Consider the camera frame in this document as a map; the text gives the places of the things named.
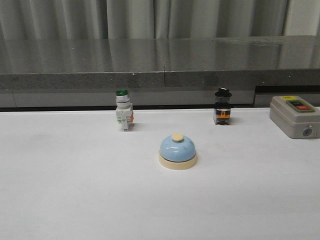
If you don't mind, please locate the grey switch box red button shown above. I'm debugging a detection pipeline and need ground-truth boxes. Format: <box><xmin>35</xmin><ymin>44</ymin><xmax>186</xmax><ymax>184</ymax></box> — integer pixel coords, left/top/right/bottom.
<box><xmin>269</xmin><ymin>96</ymin><xmax>320</xmax><ymax>139</ymax></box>

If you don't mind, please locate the blue desk bell cream base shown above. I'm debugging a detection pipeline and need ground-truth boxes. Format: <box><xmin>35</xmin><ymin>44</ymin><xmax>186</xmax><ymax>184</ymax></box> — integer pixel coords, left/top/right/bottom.
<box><xmin>158</xmin><ymin>133</ymin><xmax>197</xmax><ymax>170</ymax></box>

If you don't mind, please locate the green pushbutton switch white body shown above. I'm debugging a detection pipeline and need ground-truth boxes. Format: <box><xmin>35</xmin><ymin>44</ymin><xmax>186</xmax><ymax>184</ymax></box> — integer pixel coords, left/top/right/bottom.
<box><xmin>115</xmin><ymin>89</ymin><xmax>134</xmax><ymax>131</ymax></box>

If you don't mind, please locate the grey curtain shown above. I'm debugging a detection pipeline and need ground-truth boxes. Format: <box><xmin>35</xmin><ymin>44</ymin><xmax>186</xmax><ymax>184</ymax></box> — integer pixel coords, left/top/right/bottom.
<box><xmin>0</xmin><ymin>0</ymin><xmax>320</xmax><ymax>40</ymax></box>

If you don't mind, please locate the black selector switch orange body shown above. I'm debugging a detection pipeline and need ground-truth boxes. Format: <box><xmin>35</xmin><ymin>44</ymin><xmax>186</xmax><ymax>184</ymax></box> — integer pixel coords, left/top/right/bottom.
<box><xmin>213</xmin><ymin>87</ymin><xmax>232</xmax><ymax>125</ymax></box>

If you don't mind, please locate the dark grey stone counter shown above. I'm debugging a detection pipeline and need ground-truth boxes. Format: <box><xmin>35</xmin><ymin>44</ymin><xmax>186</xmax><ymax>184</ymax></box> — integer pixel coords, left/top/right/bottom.
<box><xmin>0</xmin><ymin>36</ymin><xmax>320</xmax><ymax>111</ymax></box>

